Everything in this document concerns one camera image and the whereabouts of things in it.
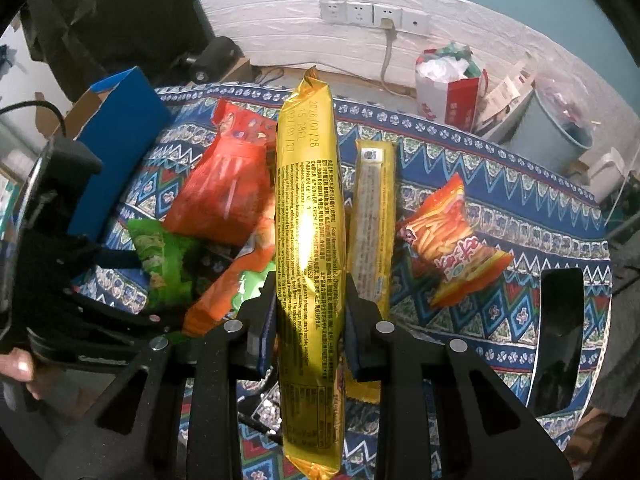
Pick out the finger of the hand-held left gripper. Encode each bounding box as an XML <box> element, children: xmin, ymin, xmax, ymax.
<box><xmin>64</xmin><ymin>286</ymin><xmax>173</xmax><ymax>336</ymax></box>
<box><xmin>92</xmin><ymin>246</ymin><xmax>147</xmax><ymax>272</ymax></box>

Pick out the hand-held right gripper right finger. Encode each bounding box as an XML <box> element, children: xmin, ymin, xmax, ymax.
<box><xmin>342</xmin><ymin>272</ymin><xmax>573</xmax><ymax>480</ymax></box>

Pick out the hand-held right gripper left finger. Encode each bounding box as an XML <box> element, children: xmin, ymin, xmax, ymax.
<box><xmin>47</xmin><ymin>270</ymin><xmax>278</xmax><ymax>480</ymax></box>

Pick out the orange and green snack packet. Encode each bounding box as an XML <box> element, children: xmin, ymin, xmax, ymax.
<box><xmin>182</xmin><ymin>195</ymin><xmax>278</xmax><ymax>338</ymax></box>

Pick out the large yellow snack packet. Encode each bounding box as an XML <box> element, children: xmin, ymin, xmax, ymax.
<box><xmin>275</xmin><ymin>66</ymin><xmax>348</xmax><ymax>476</ymax></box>

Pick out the blue cardboard box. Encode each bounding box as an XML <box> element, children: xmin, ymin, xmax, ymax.
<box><xmin>59</xmin><ymin>66</ymin><xmax>173</xmax><ymax>241</ymax></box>

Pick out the large red snack bag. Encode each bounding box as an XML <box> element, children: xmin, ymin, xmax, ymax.
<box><xmin>163</xmin><ymin>99</ymin><xmax>279</xmax><ymax>248</ymax></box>

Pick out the narrow yellow snack packet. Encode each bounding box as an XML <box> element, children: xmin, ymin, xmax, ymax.
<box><xmin>345</xmin><ymin>139</ymin><xmax>398</xmax><ymax>405</ymax></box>

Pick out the orange chips packet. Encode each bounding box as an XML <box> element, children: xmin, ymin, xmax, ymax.
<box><xmin>396</xmin><ymin>173</ymin><xmax>515</xmax><ymax>309</ymax></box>

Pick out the person's left hand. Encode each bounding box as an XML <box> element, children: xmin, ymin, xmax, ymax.
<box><xmin>0</xmin><ymin>346</ymin><xmax>40</xmax><ymax>402</ymax></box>

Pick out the dark silver foil packet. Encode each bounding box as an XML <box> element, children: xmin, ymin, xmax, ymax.
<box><xmin>239</xmin><ymin>380</ymin><xmax>286</xmax><ymax>443</ymax></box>

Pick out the black glossy panel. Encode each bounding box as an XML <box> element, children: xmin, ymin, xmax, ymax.
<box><xmin>527</xmin><ymin>268</ymin><xmax>585</xmax><ymax>417</ymax></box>

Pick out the blue patterned tablecloth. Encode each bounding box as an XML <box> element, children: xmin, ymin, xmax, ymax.
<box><xmin>75</xmin><ymin>82</ymin><xmax>613</xmax><ymax>480</ymax></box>

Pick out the black cylindrical device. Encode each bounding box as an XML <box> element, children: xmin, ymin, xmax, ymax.
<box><xmin>187</xmin><ymin>36</ymin><xmax>247</xmax><ymax>86</ymax></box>

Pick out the dark cloth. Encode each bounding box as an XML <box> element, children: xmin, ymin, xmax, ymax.
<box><xmin>25</xmin><ymin>0</ymin><xmax>217</xmax><ymax>107</ymax></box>

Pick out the red and white bag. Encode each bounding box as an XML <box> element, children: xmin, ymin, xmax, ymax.
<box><xmin>415</xmin><ymin>42</ymin><xmax>489</xmax><ymax>133</ymax></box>

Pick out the grey-blue plastic bucket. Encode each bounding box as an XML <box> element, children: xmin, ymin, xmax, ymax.
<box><xmin>510</xmin><ymin>77</ymin><xmax>597</xmax><ymax>176</ymax></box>

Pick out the white cardboard packaging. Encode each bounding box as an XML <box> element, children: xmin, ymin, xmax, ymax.
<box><xmin>477</xmin><ymin>52</ymin><xmax>537</xmax><ymax>137</ymax></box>

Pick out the white plastic container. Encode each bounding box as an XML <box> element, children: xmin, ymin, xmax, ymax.
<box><xmin>584</xmin><ymin>147</ymin><xmax>627</xmax><ymax>201</ymax></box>

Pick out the black cable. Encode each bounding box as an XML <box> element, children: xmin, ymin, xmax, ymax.
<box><xmin>0</xmin><ymin>100</ymin><xmax>69</xmax><ymax>139</ymax></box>

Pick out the beige plug cable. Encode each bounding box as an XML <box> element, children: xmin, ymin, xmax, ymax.
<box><xmin>379</xmin><ymin>17</ymin><xmax>418</xmax><ymax>98</ymax></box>

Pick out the white wall socket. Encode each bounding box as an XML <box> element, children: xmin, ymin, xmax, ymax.
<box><xmin>401</xmin><ymin>10</ymin><xmax>431</xmax><ymax>35</ymax></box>
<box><xmin>372</xmin><ymin>5</ymin><xmax>403</xmax><ymax>31</ymax></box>
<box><xmin>320</xmin><ymin>0</ymin><xmax>348</xmax><ymax>24</ymax></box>
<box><xmin>346</xmin><ymin>1</ymin><xmax>374</xmax><ymax>26</ymax></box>

